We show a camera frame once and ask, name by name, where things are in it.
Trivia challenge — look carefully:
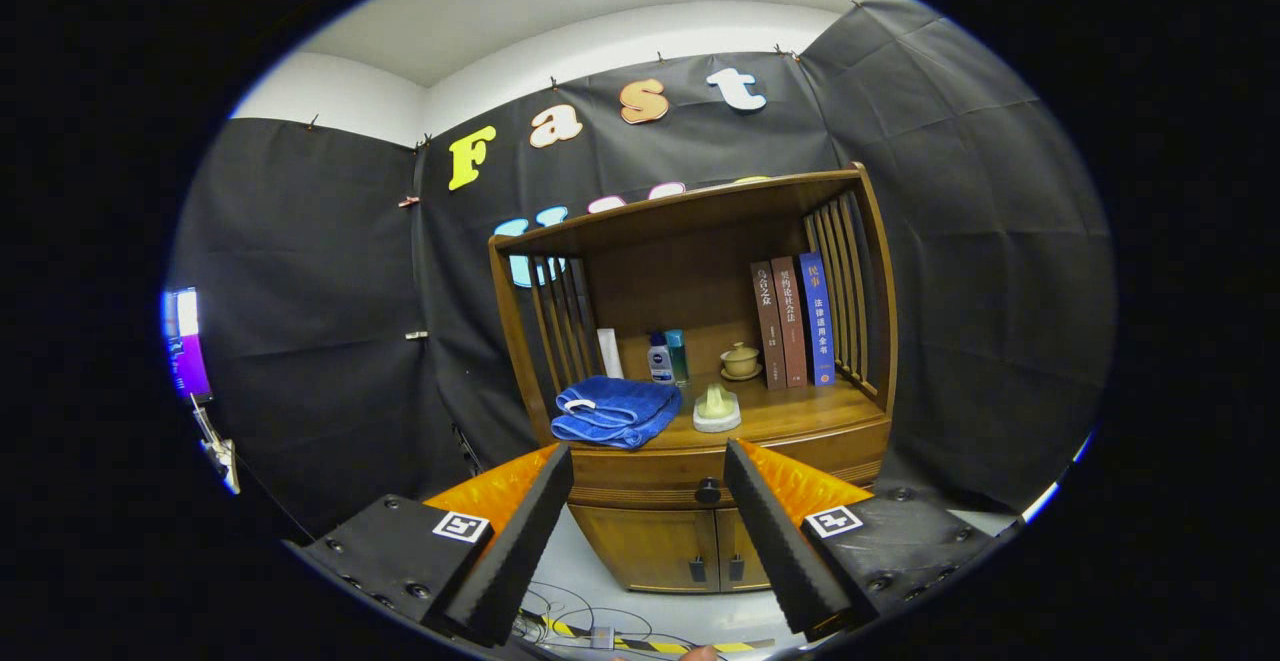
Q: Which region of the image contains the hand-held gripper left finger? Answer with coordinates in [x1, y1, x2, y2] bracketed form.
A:
[300, 441, 576, 647]

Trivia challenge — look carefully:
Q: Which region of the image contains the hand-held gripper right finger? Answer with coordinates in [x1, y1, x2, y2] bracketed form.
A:
[722, 438, 1001, 642]

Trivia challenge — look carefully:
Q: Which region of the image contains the wooden drawer with black knob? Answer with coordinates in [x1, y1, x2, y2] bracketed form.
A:
[565, 417, 893, 509]

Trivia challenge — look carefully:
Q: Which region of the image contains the green item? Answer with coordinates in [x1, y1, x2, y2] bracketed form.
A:
[692, 384, 743, 434]

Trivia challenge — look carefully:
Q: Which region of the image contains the wooden cabinet door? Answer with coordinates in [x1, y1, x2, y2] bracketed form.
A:
[715, 506, 776, 590]
[570, 504, 721, 594]

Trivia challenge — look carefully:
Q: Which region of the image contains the wooden countertop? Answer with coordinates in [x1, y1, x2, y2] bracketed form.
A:
[548, 373, 886, 452]

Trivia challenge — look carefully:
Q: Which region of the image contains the wooden cabinet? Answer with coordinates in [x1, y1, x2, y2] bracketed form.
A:
[488, 163, 899, 594]

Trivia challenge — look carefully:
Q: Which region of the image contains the yellow black striped tape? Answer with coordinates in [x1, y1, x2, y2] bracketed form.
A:
[540, 616, 779, 656]

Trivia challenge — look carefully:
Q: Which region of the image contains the blue folded towel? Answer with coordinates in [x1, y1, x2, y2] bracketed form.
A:
[550, 375, 683, 450]

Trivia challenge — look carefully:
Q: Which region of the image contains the beige lidded teacup with saucer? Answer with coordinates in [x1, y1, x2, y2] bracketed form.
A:
[719, 342, 763, 382]

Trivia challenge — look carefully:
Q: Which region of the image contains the dark brown book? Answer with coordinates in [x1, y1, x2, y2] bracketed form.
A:
[750, 261, 788, 391]

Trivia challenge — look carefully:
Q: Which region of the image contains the reddish brown book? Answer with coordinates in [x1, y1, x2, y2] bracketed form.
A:
[770, 256, 809, 389]

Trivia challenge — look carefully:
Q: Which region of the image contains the blue book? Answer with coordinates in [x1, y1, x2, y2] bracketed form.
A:
[797, 251, 837, 387]

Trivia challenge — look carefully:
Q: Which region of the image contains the white stand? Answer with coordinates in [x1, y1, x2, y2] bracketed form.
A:
[190, 396, 243, 495]

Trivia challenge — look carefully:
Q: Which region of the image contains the black backdrop cloth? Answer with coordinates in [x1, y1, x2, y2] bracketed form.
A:
[170, 0, 1116, 542]

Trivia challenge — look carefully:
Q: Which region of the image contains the purple lit screen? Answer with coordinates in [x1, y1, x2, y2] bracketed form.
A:
[163, 286, 213, 404]

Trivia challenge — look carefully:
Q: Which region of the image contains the thin floor cable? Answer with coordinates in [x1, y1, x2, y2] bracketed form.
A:
[515, 584, 656, 647]

